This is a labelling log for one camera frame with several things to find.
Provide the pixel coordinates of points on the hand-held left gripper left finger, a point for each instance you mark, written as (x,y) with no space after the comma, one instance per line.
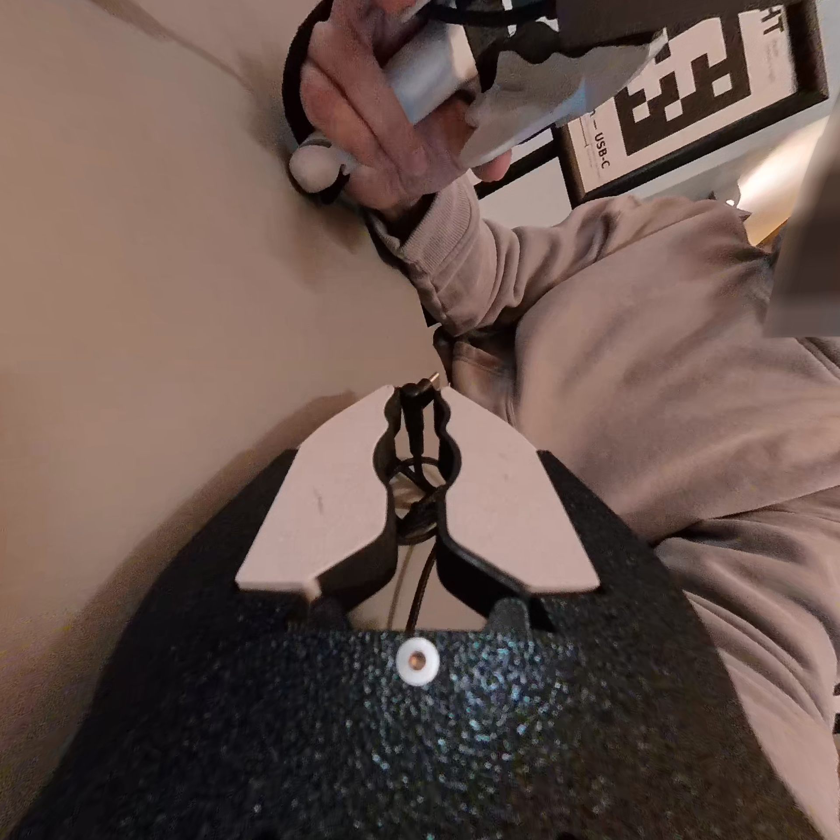
(321,505)

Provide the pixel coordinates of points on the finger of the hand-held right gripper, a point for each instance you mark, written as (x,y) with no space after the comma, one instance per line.
(604,72)
(525,118)

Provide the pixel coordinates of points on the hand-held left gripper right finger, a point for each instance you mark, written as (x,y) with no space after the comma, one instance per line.
(512,512)

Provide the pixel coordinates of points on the grey desk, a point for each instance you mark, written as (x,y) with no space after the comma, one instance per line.
(164,295)

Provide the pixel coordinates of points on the person's right hand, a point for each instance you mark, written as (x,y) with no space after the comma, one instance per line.
(367,131)

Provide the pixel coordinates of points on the person's grey clothing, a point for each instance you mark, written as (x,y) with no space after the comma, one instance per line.
(656,426)

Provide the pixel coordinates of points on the black framed marker sign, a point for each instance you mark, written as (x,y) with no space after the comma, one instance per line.
(774,65)

